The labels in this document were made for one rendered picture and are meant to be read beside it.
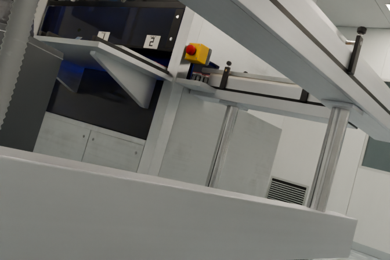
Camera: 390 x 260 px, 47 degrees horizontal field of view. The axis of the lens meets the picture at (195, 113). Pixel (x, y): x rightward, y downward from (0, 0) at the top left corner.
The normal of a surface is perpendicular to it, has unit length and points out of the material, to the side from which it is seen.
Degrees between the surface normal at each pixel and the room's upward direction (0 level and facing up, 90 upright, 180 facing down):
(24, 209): 90
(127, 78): 90
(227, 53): 90
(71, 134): 90
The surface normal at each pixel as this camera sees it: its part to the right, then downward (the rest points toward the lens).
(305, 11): 0.76, 0.16
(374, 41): -0.59, -0.24
